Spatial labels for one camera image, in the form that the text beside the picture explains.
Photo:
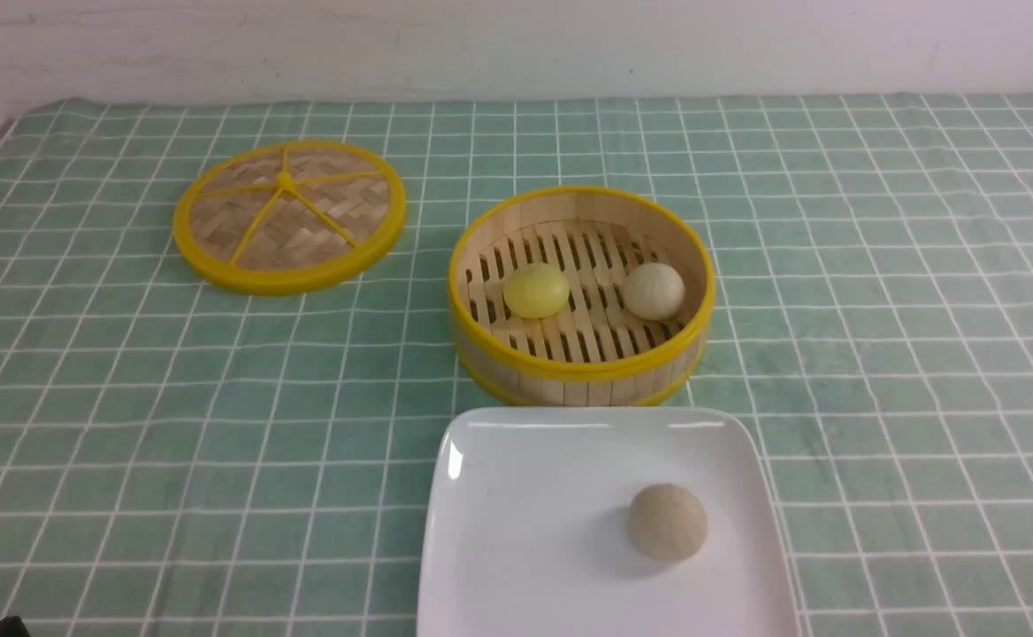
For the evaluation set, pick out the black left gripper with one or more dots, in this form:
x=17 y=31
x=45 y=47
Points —
x=13 y=626

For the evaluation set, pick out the yellow steamed bun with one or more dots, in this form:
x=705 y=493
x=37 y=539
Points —
x=536 y=291

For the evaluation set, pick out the cream white steamed bun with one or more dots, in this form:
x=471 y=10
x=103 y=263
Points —
x=653 y=292

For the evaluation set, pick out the white square plate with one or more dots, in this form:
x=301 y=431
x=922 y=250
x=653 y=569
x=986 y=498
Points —
x=526 y=533

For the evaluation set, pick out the beige steamed bun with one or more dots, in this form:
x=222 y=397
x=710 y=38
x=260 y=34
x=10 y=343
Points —
x=667 y=522

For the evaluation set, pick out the yellow bamboo steamer lid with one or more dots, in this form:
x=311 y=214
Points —
x=291 y=218

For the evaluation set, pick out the yellow bamboo steamer basket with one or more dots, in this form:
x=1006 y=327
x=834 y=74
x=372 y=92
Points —
x=593 y=352

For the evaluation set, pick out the green checkered tablecloth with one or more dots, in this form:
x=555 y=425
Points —
x=175 y=459

